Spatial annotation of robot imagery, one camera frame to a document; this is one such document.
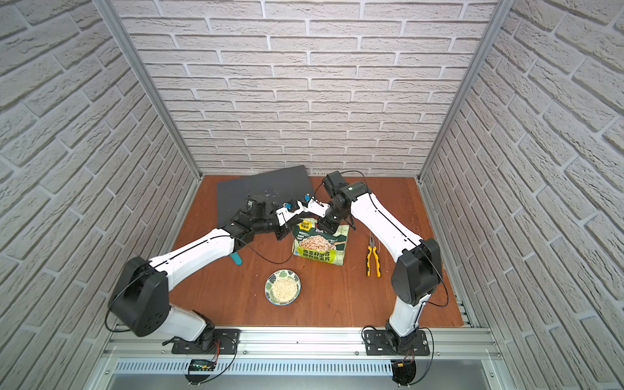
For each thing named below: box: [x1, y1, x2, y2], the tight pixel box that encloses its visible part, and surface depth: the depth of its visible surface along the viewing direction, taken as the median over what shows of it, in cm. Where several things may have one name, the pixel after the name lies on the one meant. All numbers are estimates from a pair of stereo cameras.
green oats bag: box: [292, 217, 351, 267], surface depth 85 cm
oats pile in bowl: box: [271, 277, 299, 303], surface depth 83 cm
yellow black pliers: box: [366, 235, 382, 278], surface depth 93 cm
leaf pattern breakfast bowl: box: [264, 268, 302, 307], surface depth 83 cm
